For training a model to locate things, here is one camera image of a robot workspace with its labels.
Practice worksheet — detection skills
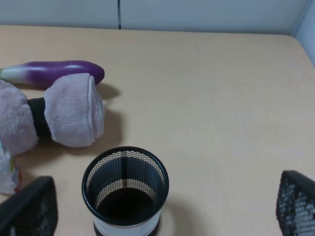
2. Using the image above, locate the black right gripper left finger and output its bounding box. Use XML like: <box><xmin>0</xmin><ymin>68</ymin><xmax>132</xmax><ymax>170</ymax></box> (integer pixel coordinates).
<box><xmin>0</xmin><ymin>176</ymin><xmax>58</xmax><ymax>236</ymax></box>

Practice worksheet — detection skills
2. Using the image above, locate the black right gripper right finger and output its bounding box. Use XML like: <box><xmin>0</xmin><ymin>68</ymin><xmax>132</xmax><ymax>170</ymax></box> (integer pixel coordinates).
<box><xmin>276</xmin><ymin>170</ymin><xmax>315</xmax><ymax>236</ymax></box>

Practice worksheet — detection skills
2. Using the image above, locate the lilac towel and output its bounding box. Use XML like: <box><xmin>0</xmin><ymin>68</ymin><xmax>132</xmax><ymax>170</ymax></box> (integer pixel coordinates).
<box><xmin>0</xmin><ymin>73</ymin><xmax>104</xmax><ymax>155</ymax></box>

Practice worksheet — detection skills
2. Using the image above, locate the small printed plastic bottle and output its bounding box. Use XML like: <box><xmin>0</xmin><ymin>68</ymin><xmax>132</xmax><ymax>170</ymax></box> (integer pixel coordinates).
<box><xmin>0</xmin><ymin>142</ymin><xmax>22</xmax><ymax>195</ymax></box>

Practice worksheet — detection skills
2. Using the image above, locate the black mesh pen cup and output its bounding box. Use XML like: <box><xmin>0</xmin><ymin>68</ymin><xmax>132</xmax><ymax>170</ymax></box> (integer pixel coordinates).
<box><xmin>81</xmin><ymin>147</ymin><xmax>169</xmax><ymax>236</ymax></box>

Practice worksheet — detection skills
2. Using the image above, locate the purple toy eggplant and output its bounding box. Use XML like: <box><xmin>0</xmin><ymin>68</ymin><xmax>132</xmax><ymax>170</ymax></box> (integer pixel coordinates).
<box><xmin>0</xmin><ymin>60</ymin><xmax>105</xmax><ymax>88</ymax></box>

